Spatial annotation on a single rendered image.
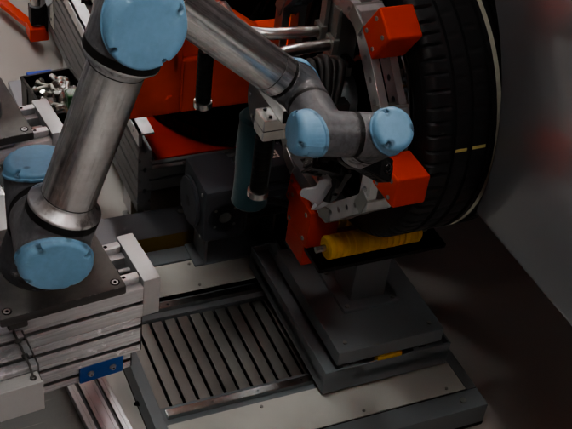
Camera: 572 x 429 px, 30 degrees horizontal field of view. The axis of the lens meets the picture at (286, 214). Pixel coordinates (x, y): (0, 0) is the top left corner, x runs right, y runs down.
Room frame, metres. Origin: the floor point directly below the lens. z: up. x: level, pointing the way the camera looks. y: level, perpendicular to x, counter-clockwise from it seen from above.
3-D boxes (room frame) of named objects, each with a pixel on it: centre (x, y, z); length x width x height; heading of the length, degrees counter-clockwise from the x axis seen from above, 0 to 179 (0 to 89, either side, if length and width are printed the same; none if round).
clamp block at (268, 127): (1.76, 0.04, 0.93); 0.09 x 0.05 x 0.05; 118
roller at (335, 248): (1.95, -0.21, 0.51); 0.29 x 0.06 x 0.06; 118
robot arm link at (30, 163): (1.37, 0.41, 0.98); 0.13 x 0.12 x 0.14; 22
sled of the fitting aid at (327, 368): (2.13, -0.19, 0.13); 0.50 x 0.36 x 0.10; 28
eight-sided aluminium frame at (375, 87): (2.01, -0.06, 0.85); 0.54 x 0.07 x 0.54; 28
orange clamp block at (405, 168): (1.73, -0.22, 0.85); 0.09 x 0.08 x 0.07; 28
